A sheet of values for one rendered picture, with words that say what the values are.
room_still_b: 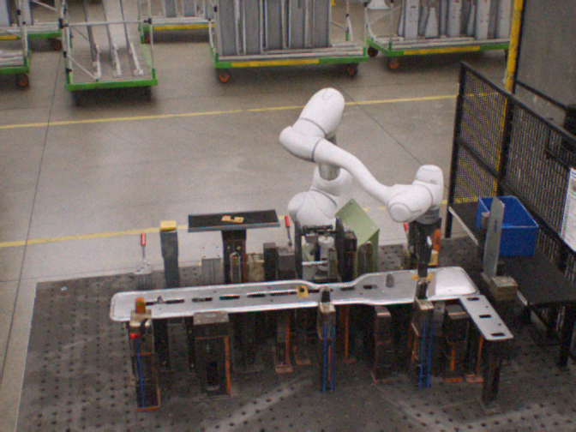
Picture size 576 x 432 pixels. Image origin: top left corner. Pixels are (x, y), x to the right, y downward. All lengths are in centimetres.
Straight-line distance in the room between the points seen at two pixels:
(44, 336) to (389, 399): 143
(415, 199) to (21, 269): 338
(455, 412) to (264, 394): 69
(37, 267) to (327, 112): 291
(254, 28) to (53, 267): 510
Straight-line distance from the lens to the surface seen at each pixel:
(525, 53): 569
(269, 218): 313
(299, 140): 302
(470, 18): 1098
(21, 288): 523
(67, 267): 539
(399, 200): 265
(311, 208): 351
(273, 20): 992
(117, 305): 291
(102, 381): 305
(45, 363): 320
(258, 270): 298
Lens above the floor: 248
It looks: 25 degrees down
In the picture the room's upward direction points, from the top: straight up
